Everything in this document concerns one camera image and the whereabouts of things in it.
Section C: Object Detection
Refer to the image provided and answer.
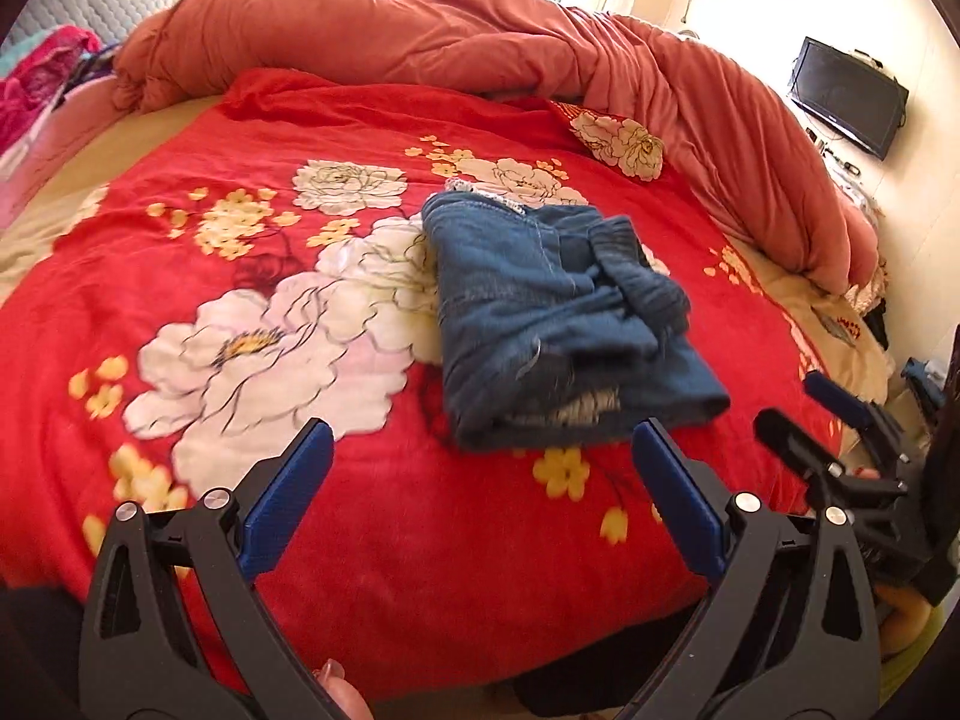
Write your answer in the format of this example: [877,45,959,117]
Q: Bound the blue denim pants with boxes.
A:
[421,190,731,450]

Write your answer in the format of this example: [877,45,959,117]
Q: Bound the light green sleeve forearm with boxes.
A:
[878,606,946,704]

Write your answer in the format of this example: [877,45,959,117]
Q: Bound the right hand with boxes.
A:
[854,463,936,657]

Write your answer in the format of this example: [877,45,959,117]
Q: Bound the left hand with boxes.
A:
[314,658,374,720]

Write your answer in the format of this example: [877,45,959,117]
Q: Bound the black flat television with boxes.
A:
[788,37,910,161]

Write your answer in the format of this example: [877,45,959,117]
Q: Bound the red floral blanket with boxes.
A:
[2,70,839,699]

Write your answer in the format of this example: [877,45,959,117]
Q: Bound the beige bed sheet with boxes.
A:
[2,96,220,302]

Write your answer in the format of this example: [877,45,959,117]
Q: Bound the light pink pillow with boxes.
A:
[2,75,125,231]

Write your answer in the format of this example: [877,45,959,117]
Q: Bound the pink floral pillow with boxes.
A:
[2,25,103,153]

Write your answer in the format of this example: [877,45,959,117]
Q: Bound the terracotta pink quilt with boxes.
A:
[114,0,878,294]

